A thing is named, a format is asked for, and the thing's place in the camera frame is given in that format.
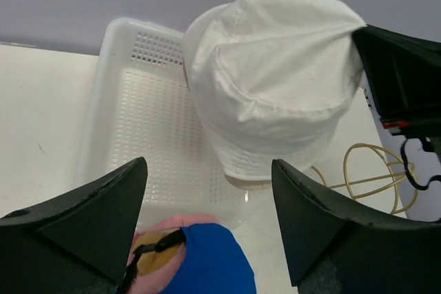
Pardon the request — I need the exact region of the white bucket hat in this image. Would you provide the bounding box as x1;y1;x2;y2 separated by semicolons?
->
183;0;366;190

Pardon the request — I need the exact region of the white plastic basket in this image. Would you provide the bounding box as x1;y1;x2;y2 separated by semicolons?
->
74;18;249;230

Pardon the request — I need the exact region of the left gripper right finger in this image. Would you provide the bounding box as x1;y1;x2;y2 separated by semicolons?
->
271;160;440;287

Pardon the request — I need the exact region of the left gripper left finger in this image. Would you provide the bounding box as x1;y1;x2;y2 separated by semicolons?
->
1;157;147;284

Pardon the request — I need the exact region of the pink baseball cap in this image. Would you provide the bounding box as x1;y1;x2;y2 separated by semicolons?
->
123;213;221;294

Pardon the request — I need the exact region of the gold wire hat stand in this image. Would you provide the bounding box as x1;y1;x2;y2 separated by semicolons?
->
307;143;418;218

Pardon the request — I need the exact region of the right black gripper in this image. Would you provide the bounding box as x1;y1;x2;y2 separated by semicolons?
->
351;25;440;153

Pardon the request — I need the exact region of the blue baseball cap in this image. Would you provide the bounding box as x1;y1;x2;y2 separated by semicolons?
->
162;223;256;294

